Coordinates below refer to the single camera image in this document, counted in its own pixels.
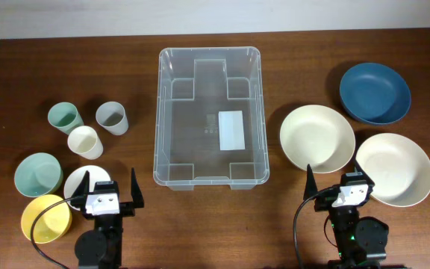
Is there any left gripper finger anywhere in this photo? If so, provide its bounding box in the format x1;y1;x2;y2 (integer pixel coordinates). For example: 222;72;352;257
69;170;90;210
131;167;145;208

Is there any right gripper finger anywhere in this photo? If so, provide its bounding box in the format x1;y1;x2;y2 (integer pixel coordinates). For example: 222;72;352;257
354;160;375;187
303;164;318;200

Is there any cream plastic cup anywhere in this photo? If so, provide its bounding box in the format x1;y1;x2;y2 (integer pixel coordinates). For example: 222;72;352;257
67;126;104;160

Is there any green plastic cup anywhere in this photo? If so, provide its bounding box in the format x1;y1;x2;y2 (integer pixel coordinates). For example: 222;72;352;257
48;102;84;135

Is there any grey plastic cup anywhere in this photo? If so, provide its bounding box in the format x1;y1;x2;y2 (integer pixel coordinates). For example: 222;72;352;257
96;102;128;136

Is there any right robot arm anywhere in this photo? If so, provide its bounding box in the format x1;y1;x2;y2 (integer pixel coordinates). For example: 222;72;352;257
304;164;389;268

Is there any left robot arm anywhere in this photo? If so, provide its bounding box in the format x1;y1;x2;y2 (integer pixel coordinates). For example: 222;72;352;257
70;170;144;268

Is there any white small bowl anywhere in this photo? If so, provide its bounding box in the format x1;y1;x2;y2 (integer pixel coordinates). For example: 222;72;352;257
63;165;111;199

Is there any yellow small bowl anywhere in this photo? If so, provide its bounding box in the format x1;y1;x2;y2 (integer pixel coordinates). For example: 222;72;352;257
21;194;72;244

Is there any green small bowl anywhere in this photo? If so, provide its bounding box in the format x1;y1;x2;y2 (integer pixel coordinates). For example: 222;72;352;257
14;152;63;197

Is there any clear plastic storage bin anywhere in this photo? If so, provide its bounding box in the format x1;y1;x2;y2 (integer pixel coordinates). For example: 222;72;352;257
153;46;269;191

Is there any white label in bin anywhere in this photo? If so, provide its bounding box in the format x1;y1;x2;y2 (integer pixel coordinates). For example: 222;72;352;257
218;111;246;151

